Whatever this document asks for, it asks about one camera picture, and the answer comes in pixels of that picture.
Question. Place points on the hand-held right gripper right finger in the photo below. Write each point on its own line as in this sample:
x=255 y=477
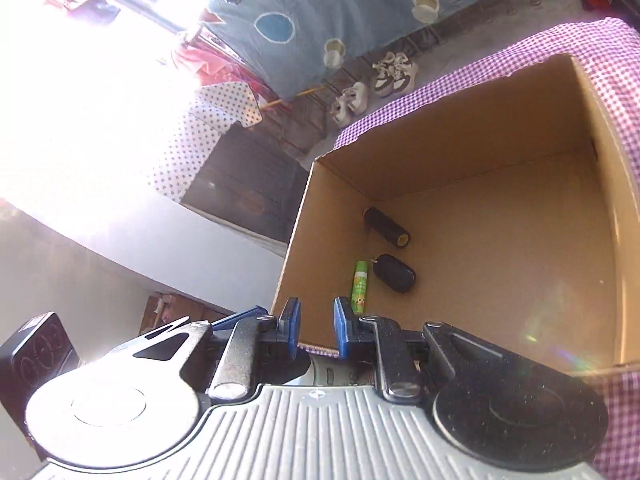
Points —
x=345 y=330

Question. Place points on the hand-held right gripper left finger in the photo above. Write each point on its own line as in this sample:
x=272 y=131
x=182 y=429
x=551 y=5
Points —
x=291 y=325

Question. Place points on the green glue stick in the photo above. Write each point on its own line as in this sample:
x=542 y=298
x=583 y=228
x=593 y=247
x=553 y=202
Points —
x=361 y=285

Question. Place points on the black car key fob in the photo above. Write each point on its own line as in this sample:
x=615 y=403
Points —
x=395 y=274

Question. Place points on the black tube with gold end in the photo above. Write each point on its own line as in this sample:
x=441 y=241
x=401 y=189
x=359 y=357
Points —
x=385 y=226

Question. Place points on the brown cardboard box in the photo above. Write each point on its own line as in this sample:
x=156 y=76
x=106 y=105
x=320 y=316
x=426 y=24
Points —
x=500 y=240

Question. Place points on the wooden shelf unit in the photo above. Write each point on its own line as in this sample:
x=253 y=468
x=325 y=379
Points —
x=170 y=310

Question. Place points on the dark wooden cabinet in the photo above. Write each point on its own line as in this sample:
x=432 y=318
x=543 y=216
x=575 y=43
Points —
x=240 y=180

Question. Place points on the pale worn shoe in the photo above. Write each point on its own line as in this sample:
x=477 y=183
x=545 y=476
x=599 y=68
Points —
x=341 y=110
x=359 y=97

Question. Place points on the yellow stick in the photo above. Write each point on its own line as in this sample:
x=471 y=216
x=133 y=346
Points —
x=295 y=96

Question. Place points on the white dotted cloth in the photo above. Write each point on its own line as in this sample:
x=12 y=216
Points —
x=210 y=110

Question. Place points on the white and black sneaker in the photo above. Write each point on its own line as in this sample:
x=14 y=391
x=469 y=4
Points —
x=406 y=72
x=385 y=80

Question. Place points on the pink hanging clothes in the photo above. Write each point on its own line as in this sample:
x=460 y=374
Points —
x=210 y=62

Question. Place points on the purple checkered tablecloth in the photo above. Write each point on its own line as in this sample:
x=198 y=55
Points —
x=615 y=35

